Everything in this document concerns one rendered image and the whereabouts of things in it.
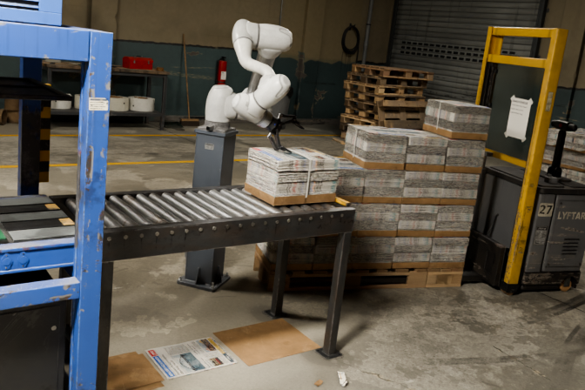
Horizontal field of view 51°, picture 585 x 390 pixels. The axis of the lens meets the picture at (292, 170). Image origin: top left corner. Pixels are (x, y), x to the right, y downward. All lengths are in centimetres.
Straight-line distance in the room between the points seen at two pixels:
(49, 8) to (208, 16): 864
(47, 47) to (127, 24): 818
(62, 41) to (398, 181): 263
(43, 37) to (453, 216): 312
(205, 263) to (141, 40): 676
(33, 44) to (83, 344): 104
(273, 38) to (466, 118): 157
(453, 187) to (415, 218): 34
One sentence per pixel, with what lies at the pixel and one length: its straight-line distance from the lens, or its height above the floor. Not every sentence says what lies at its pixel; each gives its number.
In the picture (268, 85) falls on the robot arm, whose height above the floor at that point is 138.
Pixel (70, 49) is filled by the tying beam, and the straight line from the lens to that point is 207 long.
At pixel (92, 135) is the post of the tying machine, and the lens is 212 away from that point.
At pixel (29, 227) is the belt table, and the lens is 251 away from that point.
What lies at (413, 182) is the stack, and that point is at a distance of 418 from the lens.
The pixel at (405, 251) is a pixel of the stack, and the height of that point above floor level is 27.
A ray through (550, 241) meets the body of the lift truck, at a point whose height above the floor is 39.
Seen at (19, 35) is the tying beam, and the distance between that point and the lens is 203.
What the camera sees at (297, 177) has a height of 94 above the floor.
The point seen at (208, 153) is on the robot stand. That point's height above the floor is 86.
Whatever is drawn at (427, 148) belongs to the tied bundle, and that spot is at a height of 99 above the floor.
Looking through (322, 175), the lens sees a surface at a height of 95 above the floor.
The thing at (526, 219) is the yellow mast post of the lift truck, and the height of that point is 57.
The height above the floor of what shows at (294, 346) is 0.
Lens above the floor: 159
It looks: 12 degrees down
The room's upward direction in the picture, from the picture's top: 6 degrees clockwise
